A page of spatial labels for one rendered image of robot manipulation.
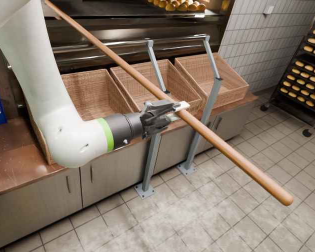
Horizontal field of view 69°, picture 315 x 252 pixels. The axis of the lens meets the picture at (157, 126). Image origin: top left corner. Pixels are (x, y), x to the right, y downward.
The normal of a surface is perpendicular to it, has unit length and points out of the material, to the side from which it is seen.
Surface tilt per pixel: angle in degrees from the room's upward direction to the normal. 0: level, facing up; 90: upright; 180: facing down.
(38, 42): 94
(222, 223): 0
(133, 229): 0
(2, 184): 0
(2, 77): 90
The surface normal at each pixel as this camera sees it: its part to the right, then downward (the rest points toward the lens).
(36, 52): 0.67, 0.61
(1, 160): 0.16, -0.77
